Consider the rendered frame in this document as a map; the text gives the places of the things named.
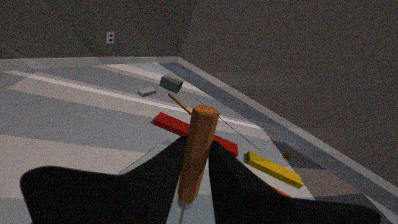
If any olive yellow long bar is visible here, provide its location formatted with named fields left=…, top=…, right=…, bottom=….
left=245, top=151, right=303, bottom=189

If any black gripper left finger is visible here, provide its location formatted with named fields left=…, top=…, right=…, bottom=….
left=20, top=136, right=187, bottom=224

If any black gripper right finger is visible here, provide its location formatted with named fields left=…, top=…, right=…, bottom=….
left=209, top=141, right=381, bottom=224

